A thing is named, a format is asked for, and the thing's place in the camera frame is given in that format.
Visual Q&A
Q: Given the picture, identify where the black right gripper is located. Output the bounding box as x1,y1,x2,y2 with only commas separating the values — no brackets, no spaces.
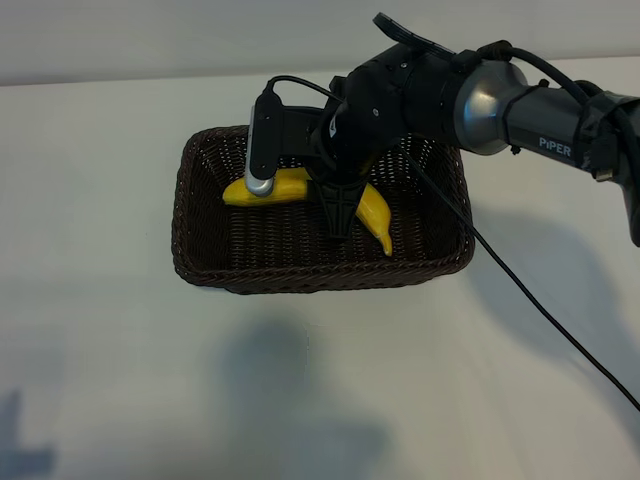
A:
304,42,415,240

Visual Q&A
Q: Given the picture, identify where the yellow banana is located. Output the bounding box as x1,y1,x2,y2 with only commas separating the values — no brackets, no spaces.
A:
222,167,394,258

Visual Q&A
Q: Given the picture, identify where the dark brown woven basket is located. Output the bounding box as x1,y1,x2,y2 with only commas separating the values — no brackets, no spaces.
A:
171,124,475,296

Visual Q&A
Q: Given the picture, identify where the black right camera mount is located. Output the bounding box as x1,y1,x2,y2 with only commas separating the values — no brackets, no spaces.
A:
277,102,346,166

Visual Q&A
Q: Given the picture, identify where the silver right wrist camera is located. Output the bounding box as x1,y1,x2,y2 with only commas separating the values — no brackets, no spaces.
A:
243,92,282,199

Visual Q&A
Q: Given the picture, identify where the thin black camera cable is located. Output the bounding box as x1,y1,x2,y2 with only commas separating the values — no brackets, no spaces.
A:
264,74,640,409

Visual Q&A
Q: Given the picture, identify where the black ribbed strap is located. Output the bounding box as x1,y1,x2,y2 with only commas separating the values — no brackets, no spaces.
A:
372,13,456,56

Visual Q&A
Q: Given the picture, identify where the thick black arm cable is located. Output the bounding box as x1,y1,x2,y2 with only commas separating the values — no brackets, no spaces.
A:
477,40,640,166

